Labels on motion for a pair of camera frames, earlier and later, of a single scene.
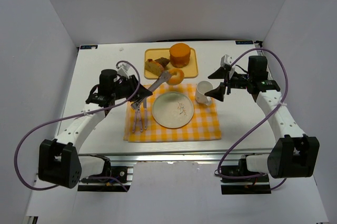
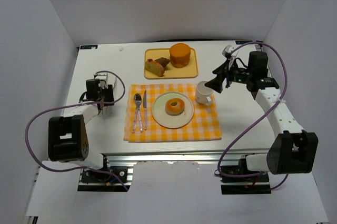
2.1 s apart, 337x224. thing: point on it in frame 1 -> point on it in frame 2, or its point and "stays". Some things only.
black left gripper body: x=134 y=86 -> x=108 y=95
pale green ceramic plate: x=172 y=110 stays
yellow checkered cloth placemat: x=203 y=125 stays
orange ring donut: x=177 y=75 -> x=175 y=107
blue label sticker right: x=244 y=42 stays
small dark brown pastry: x=163 y=61 stays
